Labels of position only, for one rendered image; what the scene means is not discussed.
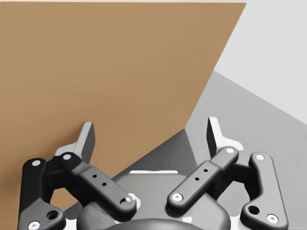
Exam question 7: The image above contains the tall board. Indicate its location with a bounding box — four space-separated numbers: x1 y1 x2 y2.
0 1 248 230

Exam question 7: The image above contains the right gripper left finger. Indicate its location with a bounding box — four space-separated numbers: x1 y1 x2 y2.
18 122 139 230

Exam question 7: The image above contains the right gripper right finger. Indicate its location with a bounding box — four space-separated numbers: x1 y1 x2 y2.
166 116 290 230

